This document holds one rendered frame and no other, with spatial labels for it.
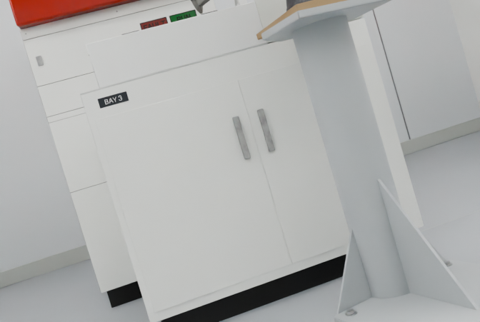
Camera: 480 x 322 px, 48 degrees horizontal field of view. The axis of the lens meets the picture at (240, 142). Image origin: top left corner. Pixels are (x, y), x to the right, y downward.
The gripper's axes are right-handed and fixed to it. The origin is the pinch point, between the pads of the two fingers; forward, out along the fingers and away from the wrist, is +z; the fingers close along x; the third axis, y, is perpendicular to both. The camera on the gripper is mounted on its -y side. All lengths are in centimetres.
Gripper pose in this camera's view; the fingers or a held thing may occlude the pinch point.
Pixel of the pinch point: (198, 11)
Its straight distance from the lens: 200.9
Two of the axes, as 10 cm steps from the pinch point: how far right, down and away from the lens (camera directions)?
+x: 3.7, -1.4, 9.2
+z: 2.9, 9.6, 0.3
